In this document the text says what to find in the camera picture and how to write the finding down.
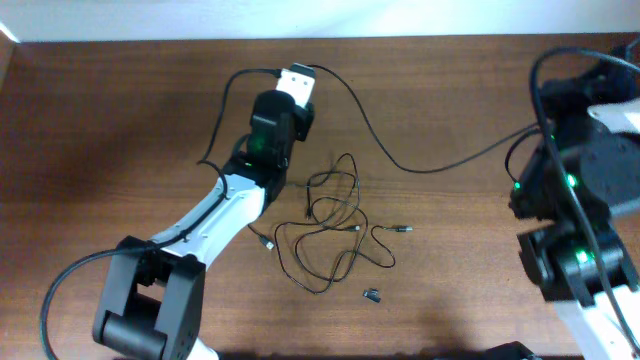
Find black usb cable top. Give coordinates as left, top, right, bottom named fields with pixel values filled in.
left=307, top=63, right=544, bottom=175

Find black usb cables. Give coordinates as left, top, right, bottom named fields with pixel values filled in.
left=247, top=152, right=415, bottom=295

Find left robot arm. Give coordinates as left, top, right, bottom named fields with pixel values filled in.
left=92, top=90, right=314, bottom=359

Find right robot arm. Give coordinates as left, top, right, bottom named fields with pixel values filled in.
left=509, top=42, right=639, bottom=359

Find small black adapter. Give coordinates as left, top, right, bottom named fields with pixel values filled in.
left=363, top=288, right=381, bottom=303

